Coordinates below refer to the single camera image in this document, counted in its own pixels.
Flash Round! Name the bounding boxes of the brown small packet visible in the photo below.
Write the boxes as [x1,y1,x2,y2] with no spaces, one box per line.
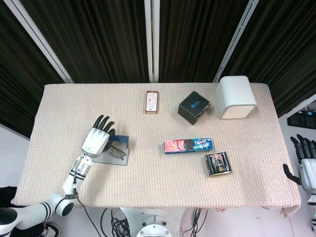
[144,90,159,115]

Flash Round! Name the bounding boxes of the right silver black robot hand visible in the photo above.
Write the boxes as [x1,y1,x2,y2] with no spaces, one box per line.
[282,134,316,196]

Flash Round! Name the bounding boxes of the blue box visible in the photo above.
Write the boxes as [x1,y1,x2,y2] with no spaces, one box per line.
[92,134,131,166]

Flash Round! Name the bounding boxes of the grey aluminium extrusion bar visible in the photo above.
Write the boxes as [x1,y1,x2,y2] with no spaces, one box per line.
[212,0,260,83]
[9,0,74,84]

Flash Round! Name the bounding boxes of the white rounded appliance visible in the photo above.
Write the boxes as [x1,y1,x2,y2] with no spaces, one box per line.
[215,76,257,120]

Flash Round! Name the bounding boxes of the black pleated curtain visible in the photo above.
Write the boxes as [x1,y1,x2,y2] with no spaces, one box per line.
[0,0,316,139]

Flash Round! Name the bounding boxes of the thin-framed eyeglasses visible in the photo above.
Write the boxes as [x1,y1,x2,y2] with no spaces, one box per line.
[108,145,126,161]

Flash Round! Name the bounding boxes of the black gold luncheon meat can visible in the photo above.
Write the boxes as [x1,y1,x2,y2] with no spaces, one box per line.
[204,152,233,178]

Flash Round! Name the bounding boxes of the blue cookie pack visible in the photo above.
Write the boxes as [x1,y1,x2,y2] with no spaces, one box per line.
[163,137,214,155]

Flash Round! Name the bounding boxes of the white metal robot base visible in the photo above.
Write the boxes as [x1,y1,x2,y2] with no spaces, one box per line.
[118,207,191,237]

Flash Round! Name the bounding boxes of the black floor cable bundle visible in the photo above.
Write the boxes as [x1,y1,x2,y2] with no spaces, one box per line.
[181,207,209,237]
[100,207,131,237]

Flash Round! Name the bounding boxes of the grey aluminium extrusion post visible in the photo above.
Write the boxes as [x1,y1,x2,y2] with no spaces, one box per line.
[144,0,160,83]

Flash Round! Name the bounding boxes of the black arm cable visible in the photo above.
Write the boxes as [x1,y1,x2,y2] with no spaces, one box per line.
[72,172,99,237]

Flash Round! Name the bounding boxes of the beige woven tablecloth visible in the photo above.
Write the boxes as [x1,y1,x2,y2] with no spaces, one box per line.
[11,82,302,218]

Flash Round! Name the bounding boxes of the black cube cardboard box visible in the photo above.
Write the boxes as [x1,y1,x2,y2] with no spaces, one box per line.
[177,91,211,126]

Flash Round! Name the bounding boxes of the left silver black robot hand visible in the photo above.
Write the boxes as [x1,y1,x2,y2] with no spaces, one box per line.
[81,115,116,158]

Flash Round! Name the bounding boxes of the black background equipment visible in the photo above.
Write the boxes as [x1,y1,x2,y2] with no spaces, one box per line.
[286,108,316,129]

